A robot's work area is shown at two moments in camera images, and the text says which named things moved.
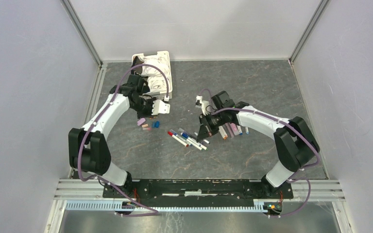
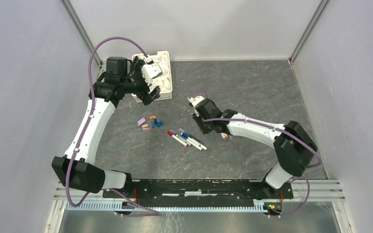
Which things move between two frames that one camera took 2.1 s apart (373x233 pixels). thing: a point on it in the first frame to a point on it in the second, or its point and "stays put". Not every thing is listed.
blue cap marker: x=194 y=142 stays put
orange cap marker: x=223 y=132 stays put
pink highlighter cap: x=141 y=121 stays put
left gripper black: x=148 y=113 to x=146 y=97
